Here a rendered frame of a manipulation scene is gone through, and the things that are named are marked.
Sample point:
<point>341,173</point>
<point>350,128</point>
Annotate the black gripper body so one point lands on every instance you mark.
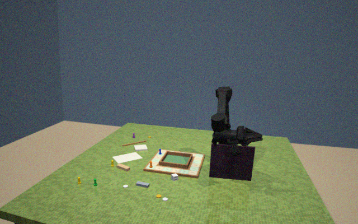
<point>232,135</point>

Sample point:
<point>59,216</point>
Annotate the white die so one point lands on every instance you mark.
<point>174,177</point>

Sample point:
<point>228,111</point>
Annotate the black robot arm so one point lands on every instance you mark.
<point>220,120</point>

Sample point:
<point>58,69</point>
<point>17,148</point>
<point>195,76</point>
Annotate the tan rectangular block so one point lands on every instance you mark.
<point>123,167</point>

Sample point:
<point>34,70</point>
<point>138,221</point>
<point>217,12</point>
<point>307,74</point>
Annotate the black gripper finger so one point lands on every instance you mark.
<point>254,140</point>
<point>251,134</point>

